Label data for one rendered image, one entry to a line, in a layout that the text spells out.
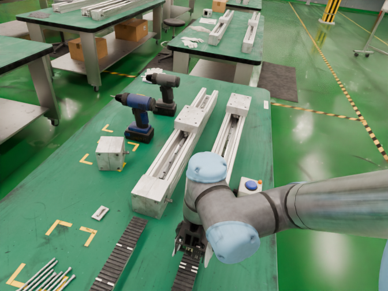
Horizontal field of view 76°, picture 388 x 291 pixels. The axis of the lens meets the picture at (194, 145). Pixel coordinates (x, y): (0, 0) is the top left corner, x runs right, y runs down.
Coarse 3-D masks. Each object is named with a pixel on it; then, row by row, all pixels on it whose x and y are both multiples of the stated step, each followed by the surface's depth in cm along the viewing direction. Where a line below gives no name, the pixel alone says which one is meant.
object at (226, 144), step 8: (224, 120) 120; (232, 120) 129; (240, 120) 122; (224, 128) 115; (232, 128) 121; (240, 128) 116; (224, 136) 115; (232, 136) 117; (240, 136) 111; (216, 144) 104; (224, 144) 112; (232, 144) 106; (216, 152) 100; (224, 152) 105; (232, 152) 101; (232, 160) 97; (232, 168) 94
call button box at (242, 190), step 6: (240, 180) 94; (246, 180) 93; (252, 180) 93; (240, 186) 90; (246, 186) 90; (258, 186) 91; (234, 192) 94; (240, 192) 88; (246, 192) 88; (252, 192) 88
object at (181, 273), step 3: (180, 270) 66; (183, 270) 67; (177, 273) 66; (180, 273) 66; (183, 273) 66; (186, 273) 66; (189, 273) 66; (192, 273) 66; (180, 276) 66; (183, 276) 65; (186, 276) 65; (189, 276) 66; (192, 276) 66; (195, 276) 66; (189, 279) 65; (192, 279) 65
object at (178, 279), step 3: (177, 276) 65; (174, 279) 64; (177, 279) 65; (180, 279) 65; (183, 279) 65; (186, 279) 65; (174, 282) 64; (177, 282) 64; (180, 282) 64; (183, 282) 64; (186, 282) 64; (189, 282) 64; (192, 282) 64; (183, 285) 64; (186, 285) 64; (189, 285) 64; (192, 285) 64; (189, 288) 63
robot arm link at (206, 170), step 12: (192, 156) 47; (204, 156) 47; (216, 156) 47; (192, 168) 45; (204, 168) 44; (216, 168) 45; (192, 180) 45; (204, 180) 44; (216, 180) 44; (192, 192) 46; (192, 204) 49
